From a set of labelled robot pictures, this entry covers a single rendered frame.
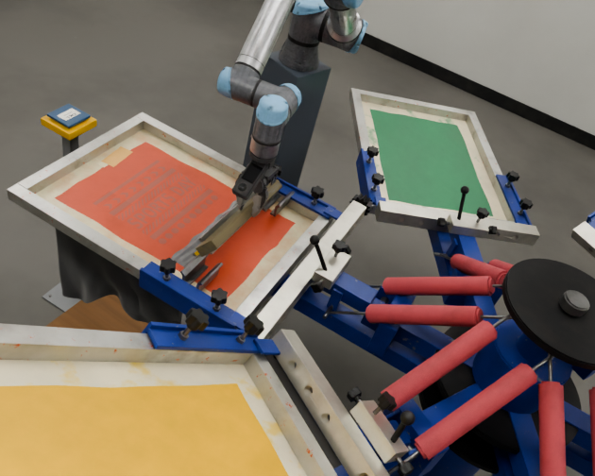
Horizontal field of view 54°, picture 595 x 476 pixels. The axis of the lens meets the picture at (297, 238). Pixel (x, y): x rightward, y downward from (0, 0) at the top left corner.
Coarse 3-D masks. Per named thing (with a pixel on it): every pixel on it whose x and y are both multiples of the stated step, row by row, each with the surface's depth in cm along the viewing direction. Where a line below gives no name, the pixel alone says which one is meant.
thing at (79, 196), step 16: (96, 176) 182; (112, 176) 183; (64, 192) 174; (80, 192) 175; (96, 192) 177; (80, 208) 170; (96, 208) 172; (112, 224) 169; (192, 224) 176; (128, 240) 165; (144, 240) 167; (176, 240) 170; (160, 256) 164; (208, 256) 168; (224, 256) 169; (240, 256) 171; (256, 256) 172; (208, 272) 163; (224, 272) 165; (240, 272) 166; (208, 288) 159; (224, 288) 161
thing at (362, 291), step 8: (344, 272) 163; (336, 280) 160; (344, 280) 161; (352, 280) 162; (360, 280) 162; (336, 288) 160; (344, 288) 159; (352, 288) 159; (360, 288) 160; (368, 288) 161; (344, 296) 160; (352, 296) 159; (360, 296) 158; (368, 296) 159; (352, 304) 160; (360, 304) 159; (368, 304) 157
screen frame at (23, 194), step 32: (128, 128) 197; (160, 128) 201; (64, 160) 178; (224, 160) 196; (32, 192) 169; (64, 224) 160; (320, 224) 184; (128, 256) 157; (288, 256) 170; (256, 288) 159
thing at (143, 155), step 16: (144, 144) 198; (128, 160) 191; (144, 160) 192; (160, 160) 194; (176, 160) 196; (128, 176) 185; (192, 176) 192; (208, 176) 194; (224, 192) 190; (224, 208) 184; (208, 224) 177; (256, 224) 182; (272, 224) 184; (288, 224) 185; (240, 240) 175; (256, 240) 177; (272, 240) 179
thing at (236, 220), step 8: (280, 184) 177; (272, 192) 173; (248, 200) 174; (248, 208) 165; (232, 216) 165; (240, 216) 162; (248, 216) 164; (224, 224) 162; (232, 224) 159; (240, 224) 161; (216, 232) 157; (224, 232) 156; (232, 232) 158; (208, 240) 155; (216, 240) 153; (224, 240) 155; (200, 248) 156; (208, 248) 154; (216, 248) 153
